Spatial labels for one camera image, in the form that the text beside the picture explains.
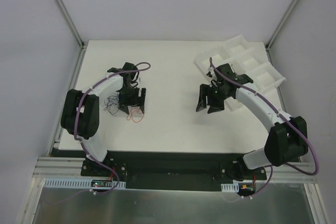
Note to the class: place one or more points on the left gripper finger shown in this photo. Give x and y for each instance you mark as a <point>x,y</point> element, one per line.
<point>123,104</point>
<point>142,100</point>

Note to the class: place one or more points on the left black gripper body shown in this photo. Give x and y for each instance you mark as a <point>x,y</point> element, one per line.
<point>132,100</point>

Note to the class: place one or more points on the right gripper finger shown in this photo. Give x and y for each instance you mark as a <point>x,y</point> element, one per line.
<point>216,107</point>
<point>202,98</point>

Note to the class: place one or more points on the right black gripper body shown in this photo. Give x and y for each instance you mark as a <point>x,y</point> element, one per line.
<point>212,97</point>

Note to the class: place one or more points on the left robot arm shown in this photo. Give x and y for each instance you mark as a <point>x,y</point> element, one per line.
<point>81,113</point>

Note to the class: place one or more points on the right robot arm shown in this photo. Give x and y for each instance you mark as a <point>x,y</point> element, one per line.
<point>286,134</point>

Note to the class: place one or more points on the white foam compartment tray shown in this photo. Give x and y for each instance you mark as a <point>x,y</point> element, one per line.
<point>249,58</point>

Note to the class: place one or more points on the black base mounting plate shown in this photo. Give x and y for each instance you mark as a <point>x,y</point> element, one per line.
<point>172,171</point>

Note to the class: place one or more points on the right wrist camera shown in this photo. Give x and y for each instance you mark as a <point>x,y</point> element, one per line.
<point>210,72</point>

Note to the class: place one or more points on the right white cable duct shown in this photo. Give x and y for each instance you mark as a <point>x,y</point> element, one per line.
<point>230,188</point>

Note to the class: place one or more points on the white cable duct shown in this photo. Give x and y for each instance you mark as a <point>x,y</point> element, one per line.
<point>230,188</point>
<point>68,183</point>

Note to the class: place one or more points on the left white cable duct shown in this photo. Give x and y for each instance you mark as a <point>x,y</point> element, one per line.
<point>68,183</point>

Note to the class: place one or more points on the left aluminium frame post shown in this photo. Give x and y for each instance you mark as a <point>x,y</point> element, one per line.
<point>70,23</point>

